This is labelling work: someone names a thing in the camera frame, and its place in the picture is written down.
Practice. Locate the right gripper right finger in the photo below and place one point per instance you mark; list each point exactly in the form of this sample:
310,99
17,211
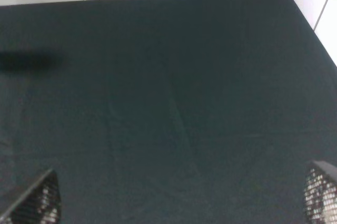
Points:
320,193

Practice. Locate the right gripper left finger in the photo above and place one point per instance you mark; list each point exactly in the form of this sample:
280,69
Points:
36,200

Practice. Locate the black tablecloth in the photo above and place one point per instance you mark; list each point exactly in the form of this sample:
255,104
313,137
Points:
166,111

